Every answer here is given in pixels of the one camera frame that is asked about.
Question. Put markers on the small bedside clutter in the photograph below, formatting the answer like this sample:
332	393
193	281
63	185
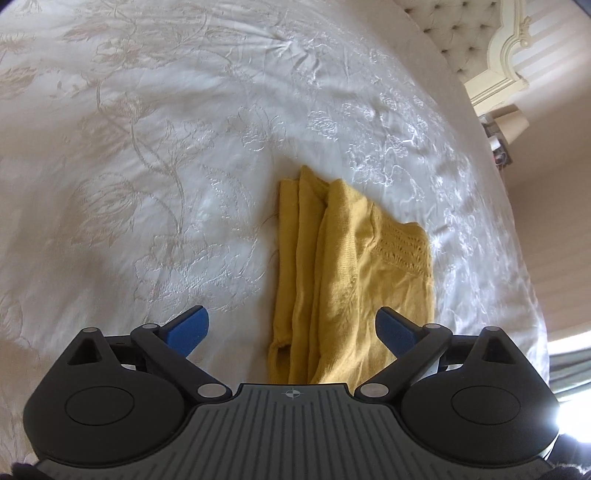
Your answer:
498	152

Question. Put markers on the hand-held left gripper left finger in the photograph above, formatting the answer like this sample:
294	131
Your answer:
187	332

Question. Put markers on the grey striped curtain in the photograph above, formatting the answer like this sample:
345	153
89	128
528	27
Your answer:
572	364

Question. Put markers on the white embroidered bedspread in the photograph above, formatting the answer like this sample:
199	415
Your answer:
138	138

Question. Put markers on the yellow knit sweater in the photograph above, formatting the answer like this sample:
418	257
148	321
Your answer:
341	277

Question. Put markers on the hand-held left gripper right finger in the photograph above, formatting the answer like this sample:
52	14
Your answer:
398	331

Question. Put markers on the cream tufted headboard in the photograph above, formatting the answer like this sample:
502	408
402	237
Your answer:
461	37

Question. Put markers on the cream bedside lamp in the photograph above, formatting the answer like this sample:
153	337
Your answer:
510	124

